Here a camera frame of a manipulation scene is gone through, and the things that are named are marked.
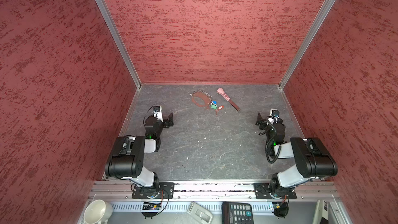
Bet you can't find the left aluminium corner post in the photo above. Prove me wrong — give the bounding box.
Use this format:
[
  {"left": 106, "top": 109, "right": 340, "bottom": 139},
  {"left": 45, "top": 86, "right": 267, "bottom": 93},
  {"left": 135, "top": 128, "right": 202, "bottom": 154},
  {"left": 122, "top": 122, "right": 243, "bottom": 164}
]
[{"left": 95, "top": 0, "right": 142, "bottom": 90}]

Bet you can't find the pink handled knife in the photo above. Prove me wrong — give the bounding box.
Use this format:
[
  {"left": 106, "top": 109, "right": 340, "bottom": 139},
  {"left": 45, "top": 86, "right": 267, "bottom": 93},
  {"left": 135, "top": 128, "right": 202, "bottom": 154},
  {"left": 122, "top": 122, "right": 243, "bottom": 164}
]
[{"left": 217, "top": 88, "right": 240, "bottom": 112}]

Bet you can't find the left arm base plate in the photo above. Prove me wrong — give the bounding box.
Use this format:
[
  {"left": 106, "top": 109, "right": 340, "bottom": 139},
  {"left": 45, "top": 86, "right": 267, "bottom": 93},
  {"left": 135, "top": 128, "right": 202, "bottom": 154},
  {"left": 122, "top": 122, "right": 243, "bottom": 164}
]
[{"left": 132, "top": 182, "right": 175, "bottom": 200}]

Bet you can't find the grey plastic device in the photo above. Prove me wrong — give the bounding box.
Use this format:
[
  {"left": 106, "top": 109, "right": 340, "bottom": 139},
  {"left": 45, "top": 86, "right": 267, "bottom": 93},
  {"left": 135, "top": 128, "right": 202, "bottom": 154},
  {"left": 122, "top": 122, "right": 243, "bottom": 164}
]
[{"left": 187, "top": 202, "right": 214, "bottom": 224}]

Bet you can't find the right aluminium corner post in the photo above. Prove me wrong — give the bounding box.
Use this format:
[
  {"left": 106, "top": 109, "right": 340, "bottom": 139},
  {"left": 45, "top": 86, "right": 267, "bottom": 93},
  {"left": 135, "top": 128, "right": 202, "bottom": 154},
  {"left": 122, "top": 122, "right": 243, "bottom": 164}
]
[{"left": 279, "top": 0, "right": 336, "bottom": 91}]

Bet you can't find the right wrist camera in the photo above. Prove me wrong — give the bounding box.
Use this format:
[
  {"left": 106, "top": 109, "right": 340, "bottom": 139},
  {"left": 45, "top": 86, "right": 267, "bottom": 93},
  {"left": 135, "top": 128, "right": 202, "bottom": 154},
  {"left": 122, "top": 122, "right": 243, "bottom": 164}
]
[{"left": 269, "top": 108, "right": 280, "bottom": 119}]

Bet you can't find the red key tag key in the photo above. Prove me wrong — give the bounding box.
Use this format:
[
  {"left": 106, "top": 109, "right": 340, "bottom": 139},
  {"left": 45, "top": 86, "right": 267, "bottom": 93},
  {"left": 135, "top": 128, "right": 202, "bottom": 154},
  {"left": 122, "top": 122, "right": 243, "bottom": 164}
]
[{"left": 216, "top": 106, "right": 224, "bottom": 115}]

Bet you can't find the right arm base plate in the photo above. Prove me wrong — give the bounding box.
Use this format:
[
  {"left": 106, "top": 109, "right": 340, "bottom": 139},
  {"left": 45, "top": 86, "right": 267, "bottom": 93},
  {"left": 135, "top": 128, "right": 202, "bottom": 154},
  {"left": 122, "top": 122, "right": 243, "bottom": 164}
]
[{"left": 253, "top": 183, "right": 297, "bottom": 200}]

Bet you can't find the black calculator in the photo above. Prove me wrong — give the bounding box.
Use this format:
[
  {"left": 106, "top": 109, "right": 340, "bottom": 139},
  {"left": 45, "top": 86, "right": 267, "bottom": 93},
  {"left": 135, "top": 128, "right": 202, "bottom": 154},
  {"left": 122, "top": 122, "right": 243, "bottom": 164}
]
[{"left": 222, "top": 202, "right": 254, "bottom": 224}]

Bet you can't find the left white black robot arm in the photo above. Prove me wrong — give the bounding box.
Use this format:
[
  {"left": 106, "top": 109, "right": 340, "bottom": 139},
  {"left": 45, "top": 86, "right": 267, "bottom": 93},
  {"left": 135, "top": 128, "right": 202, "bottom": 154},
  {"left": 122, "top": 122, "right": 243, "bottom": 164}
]
[{"left": 105, "top": 112, "right": 174, "bottom": 199}]

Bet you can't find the aluminium front rail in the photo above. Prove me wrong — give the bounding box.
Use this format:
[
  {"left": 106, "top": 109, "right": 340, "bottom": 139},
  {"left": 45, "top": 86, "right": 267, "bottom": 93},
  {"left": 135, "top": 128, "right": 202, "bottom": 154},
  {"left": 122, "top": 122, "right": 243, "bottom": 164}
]
[{"left": 88, "top": 180, "right": 341, "bottom": 202}]

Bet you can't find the white mug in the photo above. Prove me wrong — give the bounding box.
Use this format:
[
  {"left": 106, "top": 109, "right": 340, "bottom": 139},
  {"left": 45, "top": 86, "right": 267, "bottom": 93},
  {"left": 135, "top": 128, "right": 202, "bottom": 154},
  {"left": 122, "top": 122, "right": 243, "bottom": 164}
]
[{"left": 84, "top": 200, "right": 114, "bottom": 224}]

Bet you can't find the aluminium corner post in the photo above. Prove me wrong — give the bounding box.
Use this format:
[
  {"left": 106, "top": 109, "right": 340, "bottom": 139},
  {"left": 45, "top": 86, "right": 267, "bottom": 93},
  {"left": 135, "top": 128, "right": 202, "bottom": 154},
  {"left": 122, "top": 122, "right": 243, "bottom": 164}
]
[
  {"left": 95, "top": 0, "right": 142, "bottom": 90},
  {"left": 279, "top": 0, "right": 336, "bottom": 91}
]

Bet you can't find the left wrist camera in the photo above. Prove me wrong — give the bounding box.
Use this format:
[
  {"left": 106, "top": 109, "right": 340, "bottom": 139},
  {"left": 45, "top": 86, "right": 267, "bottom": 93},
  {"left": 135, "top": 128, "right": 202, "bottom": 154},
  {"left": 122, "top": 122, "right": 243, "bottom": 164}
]
[{"left": 152, "top": 105, "right": 163, "bottom": 121}]

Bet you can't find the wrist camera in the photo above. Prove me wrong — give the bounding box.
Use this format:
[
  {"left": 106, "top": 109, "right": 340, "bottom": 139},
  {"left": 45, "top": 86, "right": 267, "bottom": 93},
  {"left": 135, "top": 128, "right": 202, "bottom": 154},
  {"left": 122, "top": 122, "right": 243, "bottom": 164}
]
[
  {"left": 269, "top": 108, "right": 280, "bottom": 119},
  {"left": 152, "top": 105, "right": 163, "bottom": 121}
]

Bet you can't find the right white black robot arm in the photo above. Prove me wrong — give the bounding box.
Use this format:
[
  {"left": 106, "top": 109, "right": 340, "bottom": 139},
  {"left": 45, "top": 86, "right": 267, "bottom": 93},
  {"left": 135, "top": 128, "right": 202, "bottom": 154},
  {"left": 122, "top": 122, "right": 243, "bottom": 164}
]
[{"left": 254, "top": 109, "right": 338, "bottom": 200}]

